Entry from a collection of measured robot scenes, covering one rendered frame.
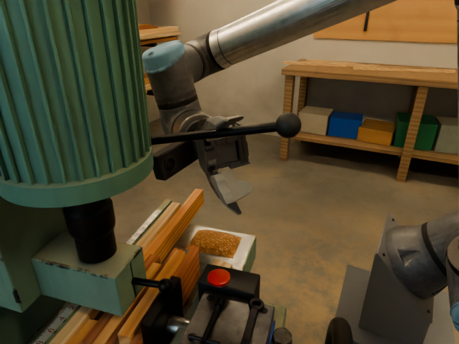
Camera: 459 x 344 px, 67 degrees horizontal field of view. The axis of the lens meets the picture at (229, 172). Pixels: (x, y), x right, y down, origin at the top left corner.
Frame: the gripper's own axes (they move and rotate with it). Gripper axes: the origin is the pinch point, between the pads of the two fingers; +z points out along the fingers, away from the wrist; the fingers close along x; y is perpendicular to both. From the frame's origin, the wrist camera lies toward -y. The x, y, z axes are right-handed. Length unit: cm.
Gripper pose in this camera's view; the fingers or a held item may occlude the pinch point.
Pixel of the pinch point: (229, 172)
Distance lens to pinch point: 50.4
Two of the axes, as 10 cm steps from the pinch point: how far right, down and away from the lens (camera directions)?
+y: 9.1, -2.7, 3.0
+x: 1.4, 9.1, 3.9
